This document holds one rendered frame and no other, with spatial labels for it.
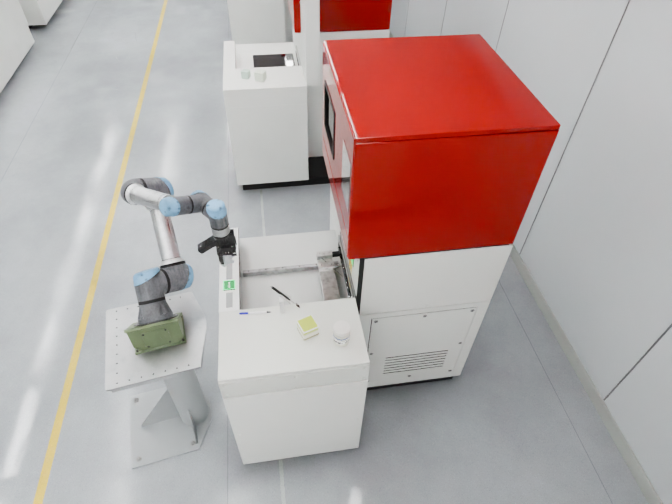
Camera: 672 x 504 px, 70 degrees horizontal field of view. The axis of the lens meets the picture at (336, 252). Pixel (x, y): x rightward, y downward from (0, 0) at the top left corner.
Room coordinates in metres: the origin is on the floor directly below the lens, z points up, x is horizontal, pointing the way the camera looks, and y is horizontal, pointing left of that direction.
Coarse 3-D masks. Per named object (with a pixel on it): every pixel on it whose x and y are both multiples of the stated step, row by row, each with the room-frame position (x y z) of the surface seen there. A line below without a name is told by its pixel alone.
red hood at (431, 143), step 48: (336, 48) 2.09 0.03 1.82; (384, 48) 2.11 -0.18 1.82; (432, 48) 2.13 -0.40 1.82; (480, 48) 2.14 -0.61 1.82; (336, 96) 1.76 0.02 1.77; (384, 96) 1.68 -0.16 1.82; (432, 96) 1.69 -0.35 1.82; (480, 96) 1.71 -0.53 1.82; (528, 96) 1.72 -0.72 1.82; (336, 144) 1.73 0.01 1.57; (384, 144) 1.40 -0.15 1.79; (432, 144) 1.43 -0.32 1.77; (480, 144) 1.46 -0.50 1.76; (528, 144) 1.50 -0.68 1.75; (336, 192) 1.70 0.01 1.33; (384, 192) 1.41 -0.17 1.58; (432, 192) 1.44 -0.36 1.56; (480, 192) 1.47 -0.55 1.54; (528, 192) 1.51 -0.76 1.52; (384, 240) 1.41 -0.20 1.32; (432, 240) 1.45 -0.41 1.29; (480, 240) 1.49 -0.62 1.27
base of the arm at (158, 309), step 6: (150, 300) 1.28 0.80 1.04; (156, 300) 1.28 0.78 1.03; (162, 300) 1.30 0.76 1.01; (144, 306) 1.26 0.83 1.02; (150, 306) 1.26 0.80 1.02; (156, 306) 1.26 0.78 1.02; (162, 306) 1.28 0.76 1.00; (168, 306) 1.30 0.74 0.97; (138, 312) 1.25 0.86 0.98; (144, 312) 1.24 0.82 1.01; (150, 312) 1.23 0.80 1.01; (156, 312) 1.24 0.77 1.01; (162, 312) 1.26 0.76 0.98; (168, 312) 1.26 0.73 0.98; (138, 318) 1.23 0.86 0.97; (144, 318) 1.21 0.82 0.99; (150, 318) 1.21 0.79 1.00; (156, 318) 1.22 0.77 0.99; (162, 318) 1.22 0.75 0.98
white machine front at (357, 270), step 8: (336, 216) 1.96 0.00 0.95; (336, 224) 1.96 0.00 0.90; (336, 232) 1.95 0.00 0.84; (360, 264) 1.39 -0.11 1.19; (352, 272) 1.49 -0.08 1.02; (360, 272) 1.39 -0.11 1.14; (352, 280) 1.48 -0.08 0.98; (360, 280) 1.39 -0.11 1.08; (360, 288) 1.39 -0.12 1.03; (360, 296) 1.39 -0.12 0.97
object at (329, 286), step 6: (318, 270) 1.64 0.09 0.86; (330, 270) 1.63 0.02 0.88; (324, 276) 1.59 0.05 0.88; (330, 276) 1.59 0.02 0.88; (324, 282) 1.55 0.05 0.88; (330, 282) 1.55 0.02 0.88; (336, 282) 1.55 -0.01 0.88; (324, 288) 1.51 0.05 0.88; (330, 288) 1.51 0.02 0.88; (336, 288) 1.51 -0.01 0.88; (324, 294) 1.47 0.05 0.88; (330, 294) 1.47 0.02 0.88; (336, 294) 1.47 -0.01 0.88; (324, 300) 1.43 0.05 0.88
